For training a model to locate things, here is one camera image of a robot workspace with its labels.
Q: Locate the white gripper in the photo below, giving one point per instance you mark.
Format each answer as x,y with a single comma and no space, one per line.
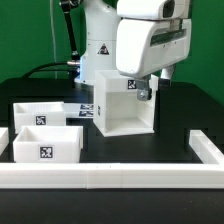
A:
144,47

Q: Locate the white drawer cabinet frame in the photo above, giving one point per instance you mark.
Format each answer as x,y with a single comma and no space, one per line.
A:
117,111

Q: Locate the white front drawer box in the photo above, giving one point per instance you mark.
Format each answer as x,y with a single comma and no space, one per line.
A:
48,144

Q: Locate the white drawer box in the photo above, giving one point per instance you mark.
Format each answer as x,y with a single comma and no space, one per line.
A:
38,114
48,144

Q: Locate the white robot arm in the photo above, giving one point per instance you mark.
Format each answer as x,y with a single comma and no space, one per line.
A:
102,23

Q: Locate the white rear drawer box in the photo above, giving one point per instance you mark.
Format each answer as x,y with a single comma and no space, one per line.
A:
38,114

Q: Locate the white marker base plate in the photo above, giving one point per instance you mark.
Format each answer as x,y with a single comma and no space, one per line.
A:
78,110

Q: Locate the white front fence wall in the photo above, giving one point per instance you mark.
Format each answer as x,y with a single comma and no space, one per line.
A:
118,176

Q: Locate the white left fence wall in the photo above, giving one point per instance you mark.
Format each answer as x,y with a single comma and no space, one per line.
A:
4,139

